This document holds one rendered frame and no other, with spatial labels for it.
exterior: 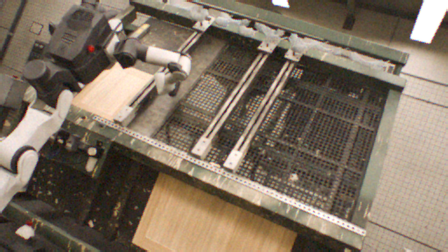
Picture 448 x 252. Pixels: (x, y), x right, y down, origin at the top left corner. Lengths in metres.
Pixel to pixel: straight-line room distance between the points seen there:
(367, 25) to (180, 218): 5.88
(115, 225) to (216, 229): 0.64
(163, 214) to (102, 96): 0.85
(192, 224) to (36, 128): 1.03
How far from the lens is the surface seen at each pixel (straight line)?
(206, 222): 2.31
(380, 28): 7.51
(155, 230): 2.43
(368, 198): 2.14
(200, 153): 2.11
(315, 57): 2.77
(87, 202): 2.59
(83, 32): 2.02
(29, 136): 2.01
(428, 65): 7.35
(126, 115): 2.35
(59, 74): 1.97
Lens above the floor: 1.08
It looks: 1 degrees up
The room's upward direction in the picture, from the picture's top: 22 degrees clockwise
